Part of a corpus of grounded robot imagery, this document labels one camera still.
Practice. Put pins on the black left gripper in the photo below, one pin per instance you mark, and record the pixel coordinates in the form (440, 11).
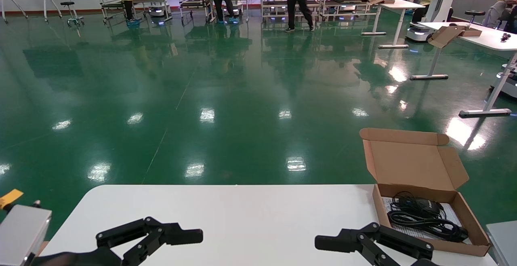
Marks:
(89, 260)

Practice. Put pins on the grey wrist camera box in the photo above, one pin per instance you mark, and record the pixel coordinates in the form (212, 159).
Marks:
(505, 245)
(20, 233)

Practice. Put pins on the cardboard storage box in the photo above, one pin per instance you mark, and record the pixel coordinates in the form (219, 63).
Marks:
(412, 165)

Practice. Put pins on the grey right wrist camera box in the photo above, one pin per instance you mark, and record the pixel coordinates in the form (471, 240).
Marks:
(505, 245)

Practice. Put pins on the small open cardboard box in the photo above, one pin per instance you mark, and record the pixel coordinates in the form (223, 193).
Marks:
(381, 1)
(444, 35)

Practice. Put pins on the black computer mouse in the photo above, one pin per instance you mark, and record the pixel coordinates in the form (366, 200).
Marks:
(420, 204)

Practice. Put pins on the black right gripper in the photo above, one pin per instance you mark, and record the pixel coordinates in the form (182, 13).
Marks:
(427, 263)

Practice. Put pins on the yellow tape tag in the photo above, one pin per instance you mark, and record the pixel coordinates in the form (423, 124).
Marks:
(10, 198)

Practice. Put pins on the small black tangled accessory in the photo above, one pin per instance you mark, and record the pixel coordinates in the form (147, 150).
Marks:
(505, 37)

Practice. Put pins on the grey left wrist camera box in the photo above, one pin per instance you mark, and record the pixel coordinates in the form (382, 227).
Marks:
(20, 233)

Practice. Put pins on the metal shelf cart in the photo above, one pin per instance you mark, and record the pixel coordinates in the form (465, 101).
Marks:
(194, 3)

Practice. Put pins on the black round stool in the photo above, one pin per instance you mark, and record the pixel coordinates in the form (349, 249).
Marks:
(67, 3)
(474, 13)

